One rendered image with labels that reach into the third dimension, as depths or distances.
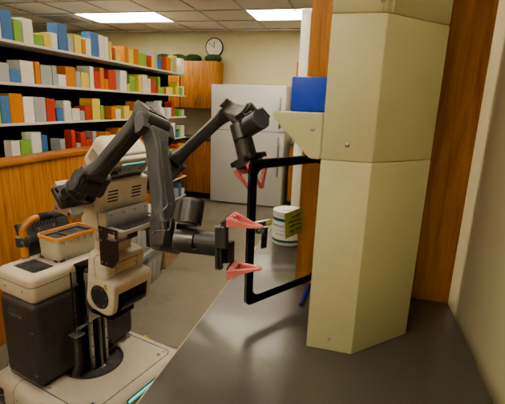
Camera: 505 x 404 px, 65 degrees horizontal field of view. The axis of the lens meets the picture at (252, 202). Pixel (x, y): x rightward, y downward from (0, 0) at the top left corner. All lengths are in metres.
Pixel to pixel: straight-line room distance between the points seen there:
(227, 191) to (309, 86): 5.19
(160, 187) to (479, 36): 0.94
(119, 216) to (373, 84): 1.13
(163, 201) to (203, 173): 5.44
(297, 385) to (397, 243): 0.41
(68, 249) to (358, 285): 1.37
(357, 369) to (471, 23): 0.94
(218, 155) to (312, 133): 5.30
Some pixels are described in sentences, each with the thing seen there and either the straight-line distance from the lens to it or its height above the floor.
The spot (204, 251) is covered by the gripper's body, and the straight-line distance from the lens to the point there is 0.90.
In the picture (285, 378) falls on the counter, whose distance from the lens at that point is 0.96.
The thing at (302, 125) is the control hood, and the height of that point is 1.48.
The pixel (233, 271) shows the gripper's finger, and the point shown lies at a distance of 0.89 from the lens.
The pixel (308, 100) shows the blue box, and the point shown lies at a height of 1.54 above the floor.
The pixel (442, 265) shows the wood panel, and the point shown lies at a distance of 1.37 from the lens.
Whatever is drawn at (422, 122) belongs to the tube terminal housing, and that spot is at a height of 1.50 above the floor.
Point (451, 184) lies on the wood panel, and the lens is 1.31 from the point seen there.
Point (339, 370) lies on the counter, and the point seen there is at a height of 0.94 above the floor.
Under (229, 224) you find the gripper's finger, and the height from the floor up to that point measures 1.27.
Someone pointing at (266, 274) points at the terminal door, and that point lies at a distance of 1.13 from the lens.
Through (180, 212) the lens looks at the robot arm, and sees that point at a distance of 0.93.
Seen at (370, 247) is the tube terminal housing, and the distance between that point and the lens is 0.96.
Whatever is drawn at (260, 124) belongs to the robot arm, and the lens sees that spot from 1.11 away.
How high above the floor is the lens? 1.52
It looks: 14 degrees down
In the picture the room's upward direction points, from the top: 2 degrees clockwise
